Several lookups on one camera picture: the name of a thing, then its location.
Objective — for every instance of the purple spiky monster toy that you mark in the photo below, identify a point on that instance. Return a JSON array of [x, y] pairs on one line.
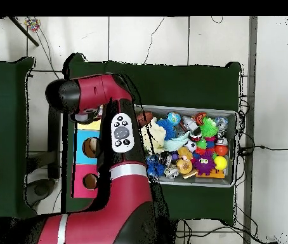
[[204, 164]]

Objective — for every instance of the dark green table cloth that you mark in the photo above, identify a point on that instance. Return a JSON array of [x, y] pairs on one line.
[[4, 114], [184, 84]]

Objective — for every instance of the black rod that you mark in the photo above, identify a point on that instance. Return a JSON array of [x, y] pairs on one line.
[[23, 30]]

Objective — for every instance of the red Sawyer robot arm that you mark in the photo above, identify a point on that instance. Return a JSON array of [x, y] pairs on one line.
[[103, 89]]

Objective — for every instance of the large blue spiky ball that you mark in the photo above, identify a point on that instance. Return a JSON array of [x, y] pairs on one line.
[[168, 127]]

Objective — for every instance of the crushed black red can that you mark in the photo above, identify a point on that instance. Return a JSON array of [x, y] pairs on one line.
[[164, 158]]

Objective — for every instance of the crushed silver can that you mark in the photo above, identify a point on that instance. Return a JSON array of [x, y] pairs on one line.
[[171, 171]]

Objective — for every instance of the cream fleece cloth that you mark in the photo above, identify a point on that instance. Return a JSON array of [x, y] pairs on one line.
[[155, 137]]

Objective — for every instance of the brown football toy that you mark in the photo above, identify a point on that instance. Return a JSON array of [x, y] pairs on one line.
[[145, 118]]

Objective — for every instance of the small multicoloured toy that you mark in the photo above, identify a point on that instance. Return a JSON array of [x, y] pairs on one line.
[[32, 24]]

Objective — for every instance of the wooden box with three holes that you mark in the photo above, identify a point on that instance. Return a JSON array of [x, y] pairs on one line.
[[83, 157]]

